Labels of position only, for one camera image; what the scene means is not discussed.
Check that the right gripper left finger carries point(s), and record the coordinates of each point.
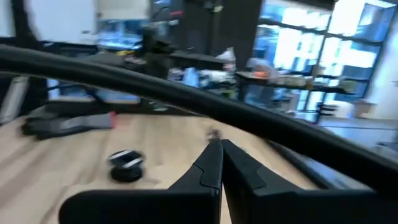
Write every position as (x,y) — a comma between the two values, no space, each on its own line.
(140,208)

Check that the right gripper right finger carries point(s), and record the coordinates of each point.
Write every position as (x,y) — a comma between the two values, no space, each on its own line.
(295,208)

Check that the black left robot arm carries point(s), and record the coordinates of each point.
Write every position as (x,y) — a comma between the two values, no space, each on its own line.
(157,53)

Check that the brown cardboard box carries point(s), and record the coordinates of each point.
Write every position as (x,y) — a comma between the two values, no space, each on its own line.
(364,109)

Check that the black side table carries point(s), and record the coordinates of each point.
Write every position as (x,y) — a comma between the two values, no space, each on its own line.
(295,84)

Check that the clear plastic bag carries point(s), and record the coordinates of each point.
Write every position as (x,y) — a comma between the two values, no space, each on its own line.
(262,70)

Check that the white bag red rings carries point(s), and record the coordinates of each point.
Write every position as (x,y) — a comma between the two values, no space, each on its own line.
(227,55)

